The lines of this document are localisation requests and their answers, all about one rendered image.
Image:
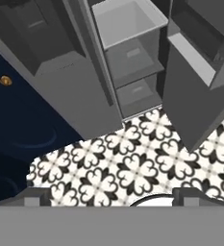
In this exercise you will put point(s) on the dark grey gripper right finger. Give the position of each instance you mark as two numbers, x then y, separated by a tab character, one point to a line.
186	196

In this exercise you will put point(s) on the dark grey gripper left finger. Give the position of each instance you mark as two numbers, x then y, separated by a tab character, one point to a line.
36	196

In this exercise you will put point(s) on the grey fridge door with shelf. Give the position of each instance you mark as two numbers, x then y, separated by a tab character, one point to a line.
187	102

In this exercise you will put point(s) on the grey fridge door with bins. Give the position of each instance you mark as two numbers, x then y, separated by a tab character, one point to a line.
68	93

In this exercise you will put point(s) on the grey fridge drawer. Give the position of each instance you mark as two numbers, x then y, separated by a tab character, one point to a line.
136	96
132	61

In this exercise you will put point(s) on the grey fridge body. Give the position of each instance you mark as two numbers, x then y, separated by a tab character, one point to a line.
101	64

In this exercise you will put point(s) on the white fridge bin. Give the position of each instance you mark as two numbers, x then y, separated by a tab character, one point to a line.
129	22

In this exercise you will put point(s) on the white round object, black rim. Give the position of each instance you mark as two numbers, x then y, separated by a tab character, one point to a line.
155	201

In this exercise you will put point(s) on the navy blue cupboard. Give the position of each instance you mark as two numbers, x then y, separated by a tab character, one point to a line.
17	128

